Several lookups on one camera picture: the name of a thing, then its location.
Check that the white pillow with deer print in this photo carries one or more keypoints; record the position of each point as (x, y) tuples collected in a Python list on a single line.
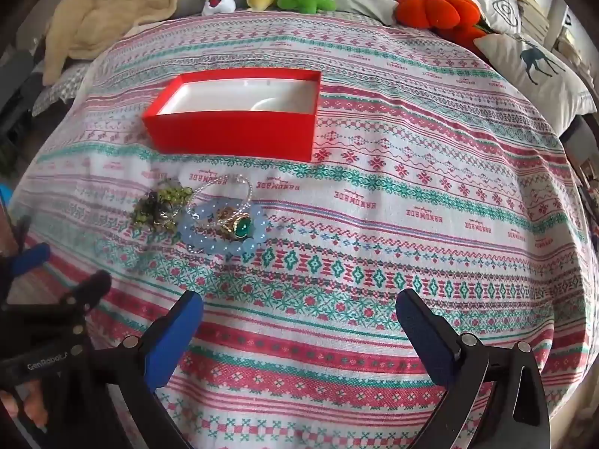
[(533, 70)]

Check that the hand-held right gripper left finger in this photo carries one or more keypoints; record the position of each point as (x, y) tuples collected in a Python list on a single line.
[(173, 336)]

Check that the grey checked sheet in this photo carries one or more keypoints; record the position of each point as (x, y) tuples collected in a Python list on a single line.
[(58, 89)]

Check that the person's left hand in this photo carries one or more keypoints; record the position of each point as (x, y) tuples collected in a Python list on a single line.
[(28, 407)]

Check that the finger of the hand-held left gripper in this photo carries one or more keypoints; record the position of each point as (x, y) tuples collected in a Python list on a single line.
[(30, 258), (91, 287)]

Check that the red cardboard box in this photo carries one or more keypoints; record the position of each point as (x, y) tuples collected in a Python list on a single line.
[(224, 131)]

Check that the orange plush pumpkin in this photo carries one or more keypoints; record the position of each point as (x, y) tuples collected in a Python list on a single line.
[(435, 16)]

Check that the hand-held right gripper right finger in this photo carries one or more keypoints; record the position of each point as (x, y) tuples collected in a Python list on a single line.
[(426, 336)]

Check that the patterned red green blanket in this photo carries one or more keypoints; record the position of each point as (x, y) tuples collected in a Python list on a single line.
[(374, 224)]

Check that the beige quilted blanket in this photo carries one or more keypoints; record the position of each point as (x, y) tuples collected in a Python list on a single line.
[(107, 14)]

